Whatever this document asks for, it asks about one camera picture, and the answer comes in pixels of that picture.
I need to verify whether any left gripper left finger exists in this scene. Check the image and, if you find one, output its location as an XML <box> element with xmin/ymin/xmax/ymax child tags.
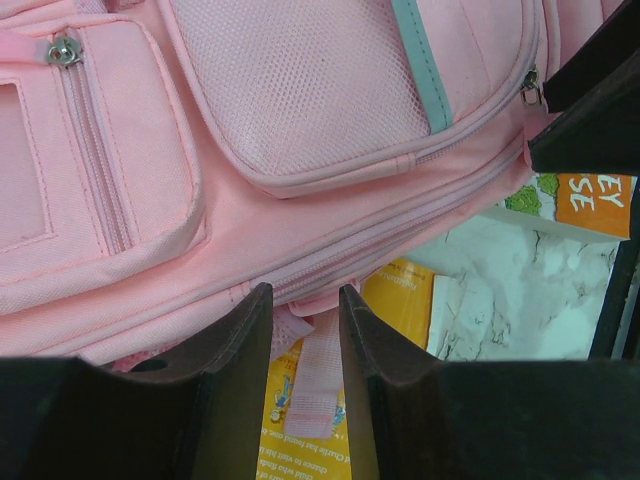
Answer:
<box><xmin>1</xmin><ymin>283</ymin><xmax>273</xmax><ymax>479</ymax></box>

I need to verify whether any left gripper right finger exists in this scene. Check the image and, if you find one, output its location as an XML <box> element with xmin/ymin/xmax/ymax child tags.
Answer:
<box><xmin>338</xmin><ymin>284</ymin><xmax>640</xmax><ymax>480</ymax></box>

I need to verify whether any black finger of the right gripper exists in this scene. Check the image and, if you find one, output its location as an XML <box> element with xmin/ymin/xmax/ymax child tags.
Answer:
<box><xmin>527</xmin><ymin>1</ymin><xmax>639</xmax><ymax>176</ymax></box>

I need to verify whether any pink school backpack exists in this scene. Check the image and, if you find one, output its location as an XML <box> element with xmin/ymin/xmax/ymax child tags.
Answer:
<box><xmin>1</xmin><ymin>1</ymin><xmax>617</xmax><ymax>438</ymax></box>

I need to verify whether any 78-storey treehouse book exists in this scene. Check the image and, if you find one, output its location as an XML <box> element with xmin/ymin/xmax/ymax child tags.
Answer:
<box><xmin>484</xmin><ymin>174</ymin><xmax>636</xmax><ymax>243</ymax></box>

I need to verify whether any orange paperback book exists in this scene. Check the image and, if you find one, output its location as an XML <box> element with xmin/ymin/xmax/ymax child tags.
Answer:
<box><xmin>256</xmin><ymin>286</ymin><xmax>437</xmax><ymax>479</ymax></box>

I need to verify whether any black mounting base rail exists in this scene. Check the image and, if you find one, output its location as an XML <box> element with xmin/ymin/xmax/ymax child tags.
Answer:
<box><xmin>588</xmin><ymin>240</ymin><xmax>639</xmax><ymax>359</ymax></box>

